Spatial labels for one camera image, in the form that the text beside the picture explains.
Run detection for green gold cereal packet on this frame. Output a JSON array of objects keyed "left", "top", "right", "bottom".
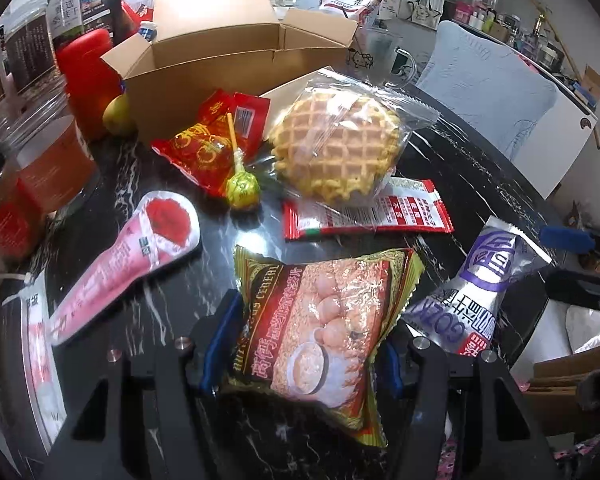
[{"left": 227, "top": 246, "right": 425, "bottom": 448}]

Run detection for purple silver snack packet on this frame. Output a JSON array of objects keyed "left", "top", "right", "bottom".
[{"left": 404, "top": 216, "right": 552, "bottom": 356}]

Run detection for pink cone-shaped packet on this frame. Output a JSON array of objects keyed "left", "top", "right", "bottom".
[{"left": 47, "top": 191, "right": 200, "bottom": 347}]

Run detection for green lollipop yellow stick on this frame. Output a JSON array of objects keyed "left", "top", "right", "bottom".
[{"left": 226, "top": 113, "right": 261, "bottom": 210}]

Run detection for red white sachet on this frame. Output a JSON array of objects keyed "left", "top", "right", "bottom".
[{"left": 283, "top": 177, "right": 454, "bottom": 240}]

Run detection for red gold candy packet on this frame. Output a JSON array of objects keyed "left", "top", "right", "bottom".
[{"left": 150, "top": 89, "right": 271, "bottom": 197}]

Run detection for waffle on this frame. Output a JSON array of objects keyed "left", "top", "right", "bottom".
[{"left": 266, "top": 67, "right": 440, "bottom": 208}]

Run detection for white quilted chair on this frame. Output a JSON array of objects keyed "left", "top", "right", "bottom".
[{"left": 416, "top": 21, "right": 557, "bottom": 160}]

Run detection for yellow fruit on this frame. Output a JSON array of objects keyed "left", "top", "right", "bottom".
[{"left": 102, "top": 93, "right": 136, "bottom": 136}]

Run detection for clear glass mug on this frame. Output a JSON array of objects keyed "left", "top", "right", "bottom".
[{"left": 347, "top": 28, "right": 418, "bottom": 88}]

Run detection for orange-filled clear jar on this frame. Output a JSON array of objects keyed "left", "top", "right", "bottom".
[{"left": 0, "top": 88, "right": 99, "bottom": 218}]

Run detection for red plastic container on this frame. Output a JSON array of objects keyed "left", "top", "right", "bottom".
[{"left": 56, "top": 28, "right": 122, "bottom": 142}]

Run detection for brown cardboard box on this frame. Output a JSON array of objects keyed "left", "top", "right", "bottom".
[{"left": 102, "top": 0, "right": 358, "bottom": 144}]

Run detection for brown-filled clear jar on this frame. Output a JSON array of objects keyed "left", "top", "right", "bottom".
[{"left": 5, "top": 4, "right": 57, "bottom": 96}]

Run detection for black snack bag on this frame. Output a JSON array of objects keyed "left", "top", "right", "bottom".
[{"left": 81, "top": 0, "right": 124, "bottom": 46}]

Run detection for dark-label jar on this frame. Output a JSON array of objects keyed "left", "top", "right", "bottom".
[{"left": 46, "top": 0, "right": 84, "bottom": 51}]

